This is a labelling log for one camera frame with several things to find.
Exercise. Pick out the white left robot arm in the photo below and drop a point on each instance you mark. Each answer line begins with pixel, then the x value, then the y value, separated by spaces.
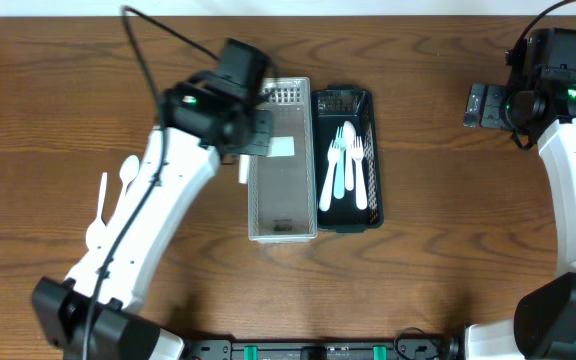
pixel 94 312

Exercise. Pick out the white plastic fork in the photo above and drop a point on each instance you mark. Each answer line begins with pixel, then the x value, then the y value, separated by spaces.
pixel 357 154
pixel 333 156

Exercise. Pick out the pale pink plastic spoon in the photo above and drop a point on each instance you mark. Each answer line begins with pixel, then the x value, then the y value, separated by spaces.
pixel 349 134

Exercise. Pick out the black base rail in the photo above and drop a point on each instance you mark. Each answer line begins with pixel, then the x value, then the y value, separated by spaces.
pixel 410 344

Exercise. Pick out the mint green plastic fork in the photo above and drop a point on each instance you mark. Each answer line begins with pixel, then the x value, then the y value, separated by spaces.
pixel 339 182

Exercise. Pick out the dark green perforated basket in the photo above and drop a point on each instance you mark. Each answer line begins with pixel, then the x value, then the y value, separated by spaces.
pixel 331 108

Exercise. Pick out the clear perforated plastic basket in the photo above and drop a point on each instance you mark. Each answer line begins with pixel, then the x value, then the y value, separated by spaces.
pixel 281 190

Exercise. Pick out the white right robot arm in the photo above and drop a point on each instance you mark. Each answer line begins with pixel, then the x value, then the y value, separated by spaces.
pixel 544 322

